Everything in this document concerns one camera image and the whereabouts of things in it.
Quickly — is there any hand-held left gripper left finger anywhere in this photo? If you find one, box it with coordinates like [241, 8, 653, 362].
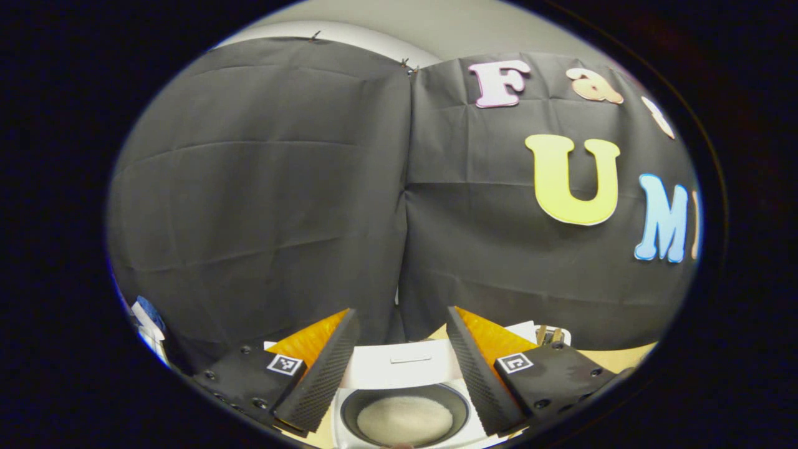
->
[192, 307, 362, 435]

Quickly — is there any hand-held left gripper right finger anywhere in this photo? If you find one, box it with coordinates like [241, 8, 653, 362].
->
[445, 306, 624, 437]

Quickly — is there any white rice cooker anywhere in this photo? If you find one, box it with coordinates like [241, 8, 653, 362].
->
[330, 339, 509, 449]

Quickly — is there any white toaster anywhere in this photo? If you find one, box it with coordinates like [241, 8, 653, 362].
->
[505, 321, 571, 347]

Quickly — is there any blue and white object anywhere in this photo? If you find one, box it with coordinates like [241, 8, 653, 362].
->
[128, 296, 170, 365]

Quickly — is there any black backdrop cloth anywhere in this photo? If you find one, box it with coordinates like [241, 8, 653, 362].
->
[106, 36, 702, 375]

